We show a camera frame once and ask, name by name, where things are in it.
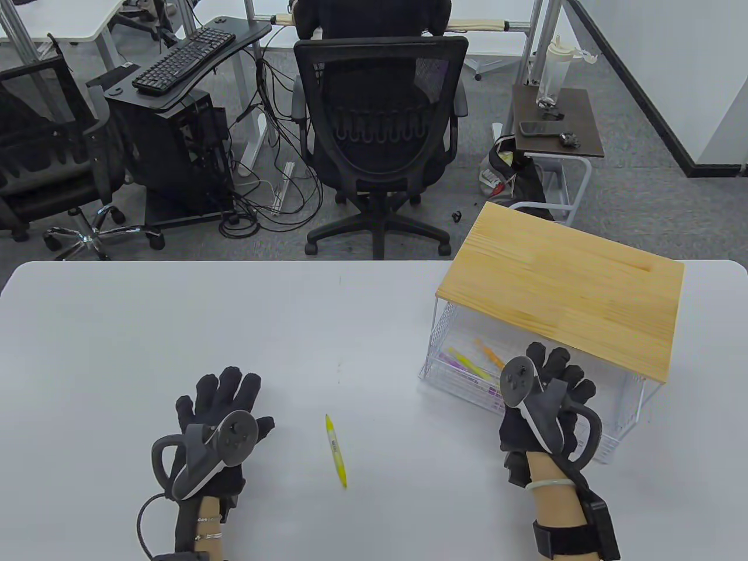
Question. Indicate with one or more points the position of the person's left hand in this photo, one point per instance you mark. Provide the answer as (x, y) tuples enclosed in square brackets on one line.
[(228, 397)]

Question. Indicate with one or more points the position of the person's right hand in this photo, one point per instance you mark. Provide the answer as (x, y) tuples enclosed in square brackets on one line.
[(570, 380)]

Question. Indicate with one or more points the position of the orange double-ended highlighter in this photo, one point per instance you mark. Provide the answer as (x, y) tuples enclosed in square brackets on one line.
[(489, 352)]

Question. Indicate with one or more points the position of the yellow double-ended highlighter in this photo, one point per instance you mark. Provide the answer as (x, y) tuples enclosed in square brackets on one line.
[(467, 363), (336, 456)]

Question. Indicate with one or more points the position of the purple double-ended highlighter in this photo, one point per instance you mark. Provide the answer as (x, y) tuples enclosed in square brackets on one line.
[(461, 371)]

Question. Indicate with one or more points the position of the person's left forearm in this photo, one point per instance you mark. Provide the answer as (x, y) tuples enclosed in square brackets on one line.
[(210, 507)]

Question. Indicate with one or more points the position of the person's right forearm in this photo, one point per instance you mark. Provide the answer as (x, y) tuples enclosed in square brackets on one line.
[(555, 508)]

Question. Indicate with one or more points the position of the black right hand controller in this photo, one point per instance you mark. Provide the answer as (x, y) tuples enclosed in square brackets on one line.
[(517, 380)]

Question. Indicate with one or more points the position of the wooden basket lid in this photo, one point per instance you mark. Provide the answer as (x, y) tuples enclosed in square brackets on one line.
[(561, 292)]

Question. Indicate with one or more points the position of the pale green bangle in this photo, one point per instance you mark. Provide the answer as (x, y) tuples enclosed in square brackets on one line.
[(549, 484)]

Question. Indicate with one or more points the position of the black right wrist module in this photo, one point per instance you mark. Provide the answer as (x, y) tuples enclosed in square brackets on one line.
[(602, 526)]

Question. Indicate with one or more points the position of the black wrist module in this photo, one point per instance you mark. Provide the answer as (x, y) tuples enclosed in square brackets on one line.
[(602, 526), (187, 556)]

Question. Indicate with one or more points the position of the black left wrist module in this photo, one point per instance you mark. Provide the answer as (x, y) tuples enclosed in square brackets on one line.
[(187, 556)]

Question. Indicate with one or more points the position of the small black floor object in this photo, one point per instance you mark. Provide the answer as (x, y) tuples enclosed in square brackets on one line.
[(456, 216)]

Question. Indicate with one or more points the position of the dark floor bag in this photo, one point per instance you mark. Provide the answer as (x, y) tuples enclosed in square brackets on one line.
[(520, 175)]

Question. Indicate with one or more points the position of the white power strip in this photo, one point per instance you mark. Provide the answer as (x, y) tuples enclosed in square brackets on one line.
[(284, 187)]

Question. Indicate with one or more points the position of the bunch of keys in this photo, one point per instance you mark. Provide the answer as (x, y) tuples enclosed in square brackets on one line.
[(568, 139)]

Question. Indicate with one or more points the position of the black computer tower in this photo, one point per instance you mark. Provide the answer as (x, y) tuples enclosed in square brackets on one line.
[(175, 158)]

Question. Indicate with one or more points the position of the brown side table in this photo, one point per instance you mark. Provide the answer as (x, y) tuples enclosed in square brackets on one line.
[(584, 111)]

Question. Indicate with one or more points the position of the white desk leg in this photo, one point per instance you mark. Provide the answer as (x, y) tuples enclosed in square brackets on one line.
[(261, 125)]

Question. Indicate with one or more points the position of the black mesh office chair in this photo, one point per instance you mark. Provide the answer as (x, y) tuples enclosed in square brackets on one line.
[(52, 175), (380, 93)]

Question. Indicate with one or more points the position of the clear tumbler bottle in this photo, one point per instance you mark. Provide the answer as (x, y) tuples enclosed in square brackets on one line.
[(552, 70)]

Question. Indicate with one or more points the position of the black keyboard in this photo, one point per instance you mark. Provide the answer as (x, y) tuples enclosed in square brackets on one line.
[(184, 58)]

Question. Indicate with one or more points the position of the black curved desk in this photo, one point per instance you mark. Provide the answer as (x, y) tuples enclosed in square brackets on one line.
[(245, 32)]

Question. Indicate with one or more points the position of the white desk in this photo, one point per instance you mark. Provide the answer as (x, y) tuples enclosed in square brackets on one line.
[(58, 17)]

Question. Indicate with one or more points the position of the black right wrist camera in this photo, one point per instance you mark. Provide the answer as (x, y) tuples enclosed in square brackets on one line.
[(516, 467)]

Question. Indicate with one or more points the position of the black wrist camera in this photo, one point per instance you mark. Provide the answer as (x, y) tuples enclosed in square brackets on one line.
[(516, 467), (229, 507)]

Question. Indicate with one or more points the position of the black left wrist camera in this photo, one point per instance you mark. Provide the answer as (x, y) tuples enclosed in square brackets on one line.
[(229, 507)]

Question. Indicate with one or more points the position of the grey metal post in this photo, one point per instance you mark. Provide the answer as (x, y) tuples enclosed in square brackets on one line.
[(529, 41)]

